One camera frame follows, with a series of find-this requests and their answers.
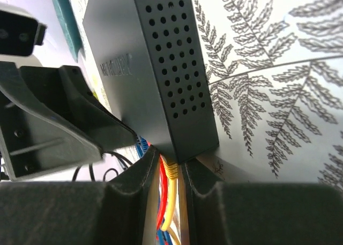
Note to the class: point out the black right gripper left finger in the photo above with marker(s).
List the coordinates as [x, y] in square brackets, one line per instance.
[120, 211]

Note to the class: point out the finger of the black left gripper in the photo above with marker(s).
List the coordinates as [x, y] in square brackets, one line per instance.
[34, 139]
[65, 91]

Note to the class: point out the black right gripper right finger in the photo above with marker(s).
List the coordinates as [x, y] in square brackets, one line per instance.
[258, 213]

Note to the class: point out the black network switch box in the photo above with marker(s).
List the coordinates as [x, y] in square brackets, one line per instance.
[150, 62]

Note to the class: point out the teal scalloped plate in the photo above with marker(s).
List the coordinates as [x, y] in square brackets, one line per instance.
[69, 26]

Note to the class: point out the floral patterned tablecloth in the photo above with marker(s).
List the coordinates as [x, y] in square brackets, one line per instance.
[274, 73]

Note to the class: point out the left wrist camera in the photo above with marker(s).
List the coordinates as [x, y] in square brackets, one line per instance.
[21, 32]

